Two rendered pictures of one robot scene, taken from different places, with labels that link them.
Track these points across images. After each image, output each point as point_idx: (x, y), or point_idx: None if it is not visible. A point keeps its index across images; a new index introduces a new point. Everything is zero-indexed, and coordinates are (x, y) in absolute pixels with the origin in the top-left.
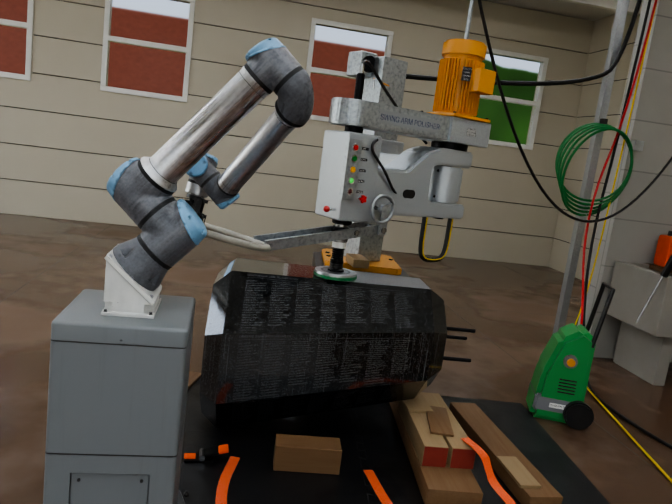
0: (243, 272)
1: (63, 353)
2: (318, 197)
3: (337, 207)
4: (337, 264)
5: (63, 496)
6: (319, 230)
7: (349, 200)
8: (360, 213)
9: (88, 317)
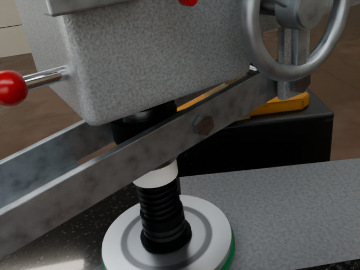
0: None
1: None
2: (22, 20)
3: (65, 64)
4: (163, 231)
5: None
6: (69, 141)
7: (115, 8)
8: (196, 55)
9: None
